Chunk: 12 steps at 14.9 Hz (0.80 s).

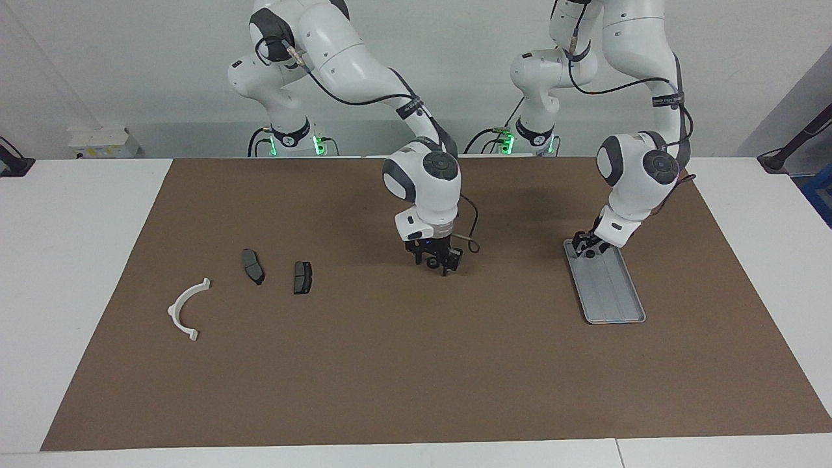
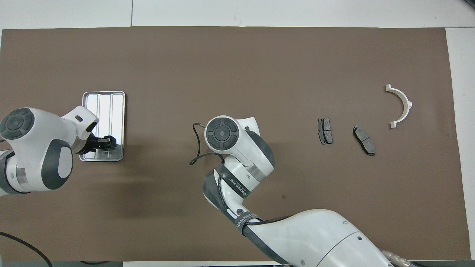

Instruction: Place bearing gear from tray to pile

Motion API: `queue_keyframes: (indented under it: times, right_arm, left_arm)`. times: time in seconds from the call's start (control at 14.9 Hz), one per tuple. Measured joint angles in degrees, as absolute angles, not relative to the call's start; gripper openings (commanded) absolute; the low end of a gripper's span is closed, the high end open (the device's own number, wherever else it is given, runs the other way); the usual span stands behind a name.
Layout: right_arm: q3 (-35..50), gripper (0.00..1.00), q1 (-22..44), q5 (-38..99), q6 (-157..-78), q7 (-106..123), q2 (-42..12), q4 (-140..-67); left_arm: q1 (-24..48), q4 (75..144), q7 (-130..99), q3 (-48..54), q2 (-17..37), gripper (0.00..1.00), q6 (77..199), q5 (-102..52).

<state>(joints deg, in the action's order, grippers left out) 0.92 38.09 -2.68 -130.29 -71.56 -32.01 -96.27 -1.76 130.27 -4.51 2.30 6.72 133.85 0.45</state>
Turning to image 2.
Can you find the brown table mat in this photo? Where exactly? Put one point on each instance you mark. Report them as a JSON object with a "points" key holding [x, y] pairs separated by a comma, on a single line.
{"points": [[230, 74]]}

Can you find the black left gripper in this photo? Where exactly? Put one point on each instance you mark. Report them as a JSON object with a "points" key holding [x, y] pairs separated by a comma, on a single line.
{"points": [[91, 145]]}

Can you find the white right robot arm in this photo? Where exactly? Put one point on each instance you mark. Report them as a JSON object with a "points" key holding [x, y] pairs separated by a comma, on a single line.
{"points": [[245, 148]]}

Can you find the silver metal tray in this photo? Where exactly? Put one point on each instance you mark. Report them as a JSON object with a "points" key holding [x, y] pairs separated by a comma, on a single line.
{"points": [[107, 111]]}

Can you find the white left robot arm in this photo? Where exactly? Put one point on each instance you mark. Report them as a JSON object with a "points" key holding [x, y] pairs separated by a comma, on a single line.
{"points": [[33, 148]]}

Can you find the curved dark brake pad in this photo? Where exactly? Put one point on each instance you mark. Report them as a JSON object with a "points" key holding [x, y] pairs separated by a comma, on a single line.
{"points": [[364, 140]]}

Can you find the white curved plastic bracket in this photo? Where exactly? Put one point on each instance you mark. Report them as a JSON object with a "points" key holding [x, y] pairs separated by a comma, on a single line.
{"points": [[404, 102]]}

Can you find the rectangular dark brake pad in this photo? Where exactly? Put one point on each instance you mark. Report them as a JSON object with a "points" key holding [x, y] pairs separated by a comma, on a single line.
{"points": [[325, 130]]}

